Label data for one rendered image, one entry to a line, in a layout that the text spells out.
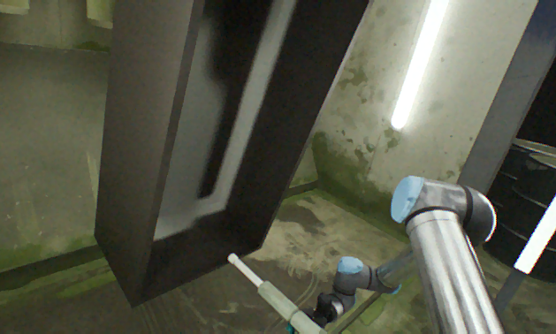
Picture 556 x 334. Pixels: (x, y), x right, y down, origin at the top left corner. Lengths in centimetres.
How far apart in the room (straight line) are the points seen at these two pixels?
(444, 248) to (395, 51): 222
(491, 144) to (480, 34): 73
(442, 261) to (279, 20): 98
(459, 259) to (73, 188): 176
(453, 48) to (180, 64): 222
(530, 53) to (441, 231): 195
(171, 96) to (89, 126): 137
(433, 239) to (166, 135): 61
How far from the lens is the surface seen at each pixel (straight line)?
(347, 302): 135
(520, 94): 256
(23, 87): 206
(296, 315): 111
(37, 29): 215
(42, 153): 197
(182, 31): 68
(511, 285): 192
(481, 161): 261
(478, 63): 261
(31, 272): 196
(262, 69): 134
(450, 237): 74
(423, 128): 268
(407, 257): 112
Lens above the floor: 134
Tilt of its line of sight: 21 degrees down
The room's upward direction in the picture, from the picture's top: 11 degrees clockwise
